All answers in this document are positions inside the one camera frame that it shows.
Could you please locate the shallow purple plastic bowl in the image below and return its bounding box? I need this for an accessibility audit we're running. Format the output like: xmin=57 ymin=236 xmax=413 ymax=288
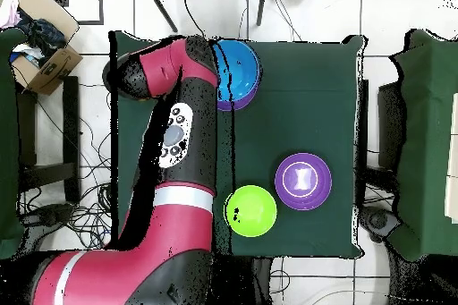
xmin=216 ymin=84 xmax=259 ymax=112

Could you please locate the blue plastic bowl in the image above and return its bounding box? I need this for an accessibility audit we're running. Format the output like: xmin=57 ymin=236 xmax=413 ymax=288
xmin=212 ymin=38 xmax=261 ymax=103

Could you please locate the green plastic bowl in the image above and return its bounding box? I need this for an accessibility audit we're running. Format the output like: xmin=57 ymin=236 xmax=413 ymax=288
xmin=224 ymin=184 xmax=278 ymax=239

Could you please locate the deep purple plastic bowl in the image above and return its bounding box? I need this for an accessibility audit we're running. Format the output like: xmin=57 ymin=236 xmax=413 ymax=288
xmin=274 ymin=152 xmax=333 ymax=211

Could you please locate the dark green tablecloth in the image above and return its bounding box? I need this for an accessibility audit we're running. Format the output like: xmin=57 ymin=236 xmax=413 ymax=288
xmin=108 ymin=30 xmax=368 ymax=259

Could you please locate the black box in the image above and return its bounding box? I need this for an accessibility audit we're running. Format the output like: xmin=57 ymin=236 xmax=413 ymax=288
xmin=377 ymin=80 xmax=407 ymax=170

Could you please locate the open cardboard box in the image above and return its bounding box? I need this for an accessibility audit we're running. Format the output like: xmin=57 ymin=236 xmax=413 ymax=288
xmin=10 ymin=0 xmax=84 ymax=96

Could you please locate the green cloth covered table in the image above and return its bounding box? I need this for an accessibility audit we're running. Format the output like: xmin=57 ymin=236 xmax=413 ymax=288
xmin=0 ymin=27 xmax=28 ymax=260
xmin=387 ymin=29 xmax=458 ymax=262

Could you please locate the dark blue cloth bundle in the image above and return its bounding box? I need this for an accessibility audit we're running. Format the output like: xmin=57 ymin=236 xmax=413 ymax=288
xmin=17 ymin=18 xmax=67 ymax=66

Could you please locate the pink cloth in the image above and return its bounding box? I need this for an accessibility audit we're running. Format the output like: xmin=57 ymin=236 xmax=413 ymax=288
xmin=0 ymin=0 xmax=21 ymax=30

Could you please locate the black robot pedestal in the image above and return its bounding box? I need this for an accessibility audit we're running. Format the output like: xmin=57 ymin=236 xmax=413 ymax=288
xmin=214 ymin=256 xmax=274 ymax=305

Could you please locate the tangle of floor cables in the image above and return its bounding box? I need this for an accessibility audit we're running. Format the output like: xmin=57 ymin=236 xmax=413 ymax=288
xmin=17 ymin=79 xmax=115 ymax=252

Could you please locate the black bench frame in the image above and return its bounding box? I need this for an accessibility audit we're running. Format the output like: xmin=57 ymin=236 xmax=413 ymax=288
xmin=15 ymin=75 xmax=81 ymax=202

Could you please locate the grey pedestal foot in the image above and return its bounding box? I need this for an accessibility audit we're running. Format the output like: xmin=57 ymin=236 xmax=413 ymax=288
xmin=21 ymin=202 xmax=76 ymax=227
xmin=359 ymin=206 xmax=402 ymax=243

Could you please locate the black floor frame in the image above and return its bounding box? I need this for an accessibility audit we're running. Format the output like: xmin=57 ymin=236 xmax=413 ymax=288
xmin=50 ymin=0 xmax=105 ymax=26

